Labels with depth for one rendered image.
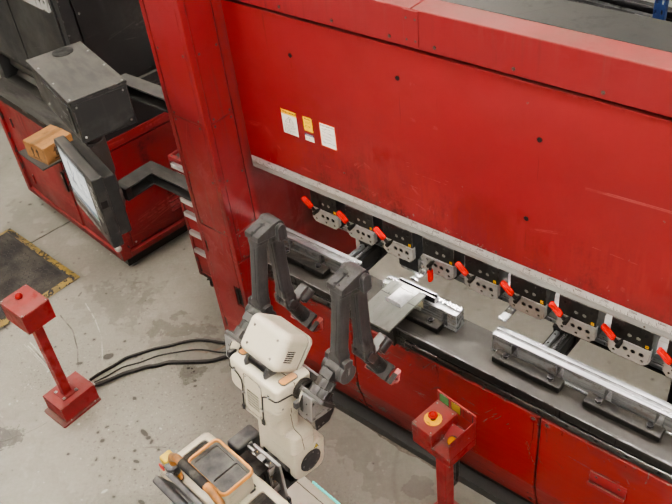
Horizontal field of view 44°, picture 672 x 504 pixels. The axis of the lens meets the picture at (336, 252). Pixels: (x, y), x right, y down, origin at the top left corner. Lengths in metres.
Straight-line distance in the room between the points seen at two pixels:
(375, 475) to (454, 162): 1.80
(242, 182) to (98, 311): 1.86
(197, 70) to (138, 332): 2.14
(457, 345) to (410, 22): 1.39
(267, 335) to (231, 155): 1.07
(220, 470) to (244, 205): 1.30
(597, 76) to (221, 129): 1.73
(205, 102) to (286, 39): 0.48
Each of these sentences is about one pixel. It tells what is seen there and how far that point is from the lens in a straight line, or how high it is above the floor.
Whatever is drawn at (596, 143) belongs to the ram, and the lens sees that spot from 2.64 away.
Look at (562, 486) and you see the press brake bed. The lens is 3.66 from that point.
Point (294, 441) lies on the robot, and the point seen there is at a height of 0.89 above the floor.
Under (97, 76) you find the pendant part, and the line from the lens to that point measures 3.50.
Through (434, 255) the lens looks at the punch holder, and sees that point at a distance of 3.32.
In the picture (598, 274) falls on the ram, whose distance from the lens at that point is 2.92.
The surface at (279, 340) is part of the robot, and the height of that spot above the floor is 1.37.
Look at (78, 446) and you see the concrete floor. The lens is 4.67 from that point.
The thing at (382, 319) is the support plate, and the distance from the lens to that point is 3.45.
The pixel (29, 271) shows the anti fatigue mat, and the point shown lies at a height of 0.01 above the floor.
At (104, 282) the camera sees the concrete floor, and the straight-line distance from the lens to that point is 5.57.
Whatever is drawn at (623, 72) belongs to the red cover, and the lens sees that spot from 2.48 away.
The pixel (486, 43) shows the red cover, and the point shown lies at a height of 2.24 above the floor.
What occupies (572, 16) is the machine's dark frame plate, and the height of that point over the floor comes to 2.30.
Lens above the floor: 3.42
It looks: 40 degrees down
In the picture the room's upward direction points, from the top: 7 degrees counter-clockwise
